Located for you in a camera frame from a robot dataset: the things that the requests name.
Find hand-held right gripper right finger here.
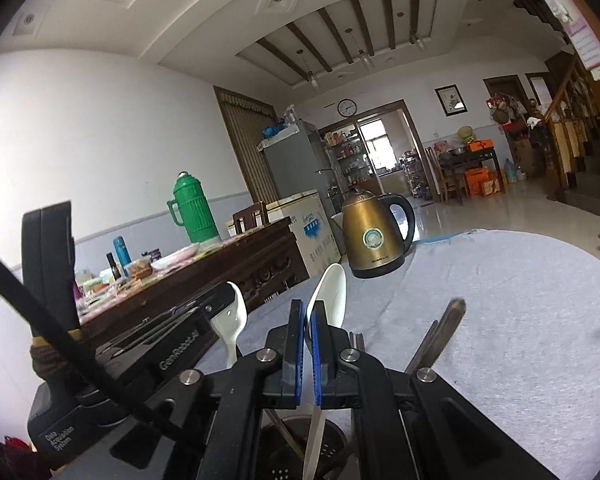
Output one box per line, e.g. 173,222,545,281
309,302,558,480

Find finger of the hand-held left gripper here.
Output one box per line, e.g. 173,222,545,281
172,282,238,322

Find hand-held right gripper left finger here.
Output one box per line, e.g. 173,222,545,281
109,299,306,480

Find white plastic spoon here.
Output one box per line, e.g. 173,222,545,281
211,281,248,371
302,262,347,480

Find wooden chopsticks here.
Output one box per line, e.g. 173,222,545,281
265,407,306,461

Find dark metal utensil holder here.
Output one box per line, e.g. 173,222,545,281
257,410,356,480

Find person's left forearm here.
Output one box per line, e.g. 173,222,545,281
21,200,98,396

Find pink plate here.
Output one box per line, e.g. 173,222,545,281
151,244,201,272

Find carved dark wooden table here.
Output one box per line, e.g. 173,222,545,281
77,217,311,351

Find orange snack container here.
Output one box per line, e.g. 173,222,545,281
126,256,153,281

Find dark wooden chair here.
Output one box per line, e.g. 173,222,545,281
232,201,270,235

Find green thermos flask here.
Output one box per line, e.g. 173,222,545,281
166,171,221,244

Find blue water bottle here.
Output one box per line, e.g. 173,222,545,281
112,236,132,267

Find white chest freezer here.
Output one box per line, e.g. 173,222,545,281
225,189,342,278

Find wide metal utensil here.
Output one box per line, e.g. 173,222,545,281
420,299,467,368

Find gold electric kettle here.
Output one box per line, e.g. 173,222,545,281
341,186,415,280

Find grey refrigerator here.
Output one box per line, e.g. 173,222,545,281
257,120,337,206

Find dark red cloth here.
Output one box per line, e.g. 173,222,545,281
0,435,38,480

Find brown wooden door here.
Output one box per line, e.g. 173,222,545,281
213,86,283,211

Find blue grey tablecloth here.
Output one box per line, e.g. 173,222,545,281
65,230,600,480

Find glass shelf cabinet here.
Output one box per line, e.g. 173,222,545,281
320,127,376,196

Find orange crate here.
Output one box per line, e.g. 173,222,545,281
464,167,508,197

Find wooden side table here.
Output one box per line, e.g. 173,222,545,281
435,146,501,205

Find hanging hats and bags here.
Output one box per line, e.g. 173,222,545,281
487,91,531,133

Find wooden staircase railing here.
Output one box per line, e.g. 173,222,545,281
545,50,600,221

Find framed wall picture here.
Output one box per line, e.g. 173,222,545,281
434,84,468,117

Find pink wall calendar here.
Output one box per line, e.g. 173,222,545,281
565,20,600,71

